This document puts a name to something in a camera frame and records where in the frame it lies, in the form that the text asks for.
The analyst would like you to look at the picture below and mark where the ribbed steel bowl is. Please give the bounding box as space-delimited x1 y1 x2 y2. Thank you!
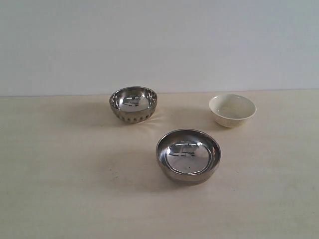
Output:
109 86 158 123

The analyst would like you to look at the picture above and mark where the white ceramic bowl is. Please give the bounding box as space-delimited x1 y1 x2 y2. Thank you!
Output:
209 94 257 128

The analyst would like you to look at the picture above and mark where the smooth steel bowl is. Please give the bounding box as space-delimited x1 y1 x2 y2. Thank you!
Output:
156 129 222 185

